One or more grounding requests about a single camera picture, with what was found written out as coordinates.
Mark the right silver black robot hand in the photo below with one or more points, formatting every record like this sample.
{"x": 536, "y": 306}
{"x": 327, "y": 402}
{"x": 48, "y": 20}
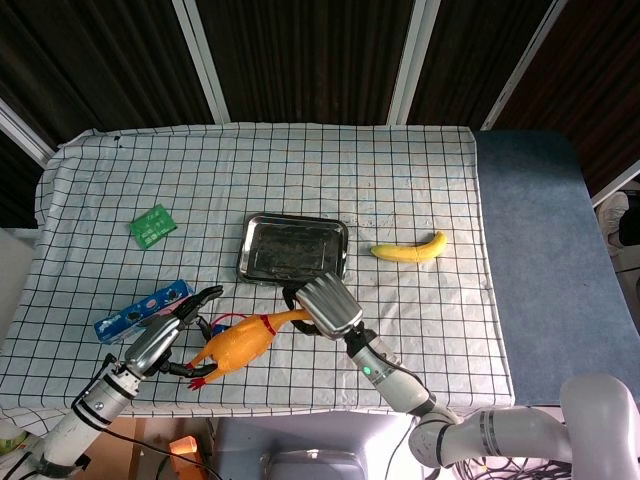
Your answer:
{"x": 330, "y": 305}

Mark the grey robot torso base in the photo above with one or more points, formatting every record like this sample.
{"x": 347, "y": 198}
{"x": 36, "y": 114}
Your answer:
{"x": 310, "y": 445}

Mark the rectangular stainless steel tray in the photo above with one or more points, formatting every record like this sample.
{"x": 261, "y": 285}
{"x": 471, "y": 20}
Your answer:
{"x": 290, "y": 247}

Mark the blue grey felt mat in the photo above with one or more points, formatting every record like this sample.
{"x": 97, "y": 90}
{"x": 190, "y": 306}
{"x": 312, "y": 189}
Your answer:
{"x": 540, "y": 250}

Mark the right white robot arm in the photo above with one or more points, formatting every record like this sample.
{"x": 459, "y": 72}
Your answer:
{"x": 400, "y": 382}

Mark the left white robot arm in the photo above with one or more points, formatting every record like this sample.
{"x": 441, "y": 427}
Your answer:
{"x": 95, "y": 405}

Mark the yellow banana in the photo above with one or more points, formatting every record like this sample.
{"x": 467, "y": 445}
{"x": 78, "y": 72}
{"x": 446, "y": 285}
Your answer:
{"x": 400, "y": 252}

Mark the blue pink cookie box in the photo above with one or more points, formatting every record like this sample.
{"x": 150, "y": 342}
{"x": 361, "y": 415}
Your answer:
{"x": 130, "y": 320}

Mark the white metal frame post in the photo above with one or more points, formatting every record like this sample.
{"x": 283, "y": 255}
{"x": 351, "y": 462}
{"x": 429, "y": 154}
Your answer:
{"x": 25, "y": 132}
{"x": 412, "y": 60}
{"x": 617, "y": 182}
{"x": 202, "y": 60}
{"x": 525, "y": 65}

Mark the white black grid tablecloth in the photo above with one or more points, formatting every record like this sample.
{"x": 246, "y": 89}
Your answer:
{"x": 300, "y": 170}

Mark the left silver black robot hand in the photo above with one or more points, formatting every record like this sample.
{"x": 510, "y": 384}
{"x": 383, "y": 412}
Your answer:
{"x": 152, "y": 345}

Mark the green snack packet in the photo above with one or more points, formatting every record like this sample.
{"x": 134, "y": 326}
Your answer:
{"x": 154, "y": 226}

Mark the small orange object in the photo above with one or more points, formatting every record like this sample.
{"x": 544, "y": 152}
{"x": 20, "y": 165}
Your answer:
{"x": 182, "y": 446}

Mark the orange rubber chicken toy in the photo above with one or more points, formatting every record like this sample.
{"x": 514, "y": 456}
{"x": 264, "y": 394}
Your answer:
{"x": 240, "y": 345}

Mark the dark brown curtain panel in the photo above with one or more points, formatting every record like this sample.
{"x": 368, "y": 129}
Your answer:
{"x": 480, "y": 45}
{"x": 605, "y": 75}
{"x": 310, "y": 55}
{"x": 90, "y": 60}

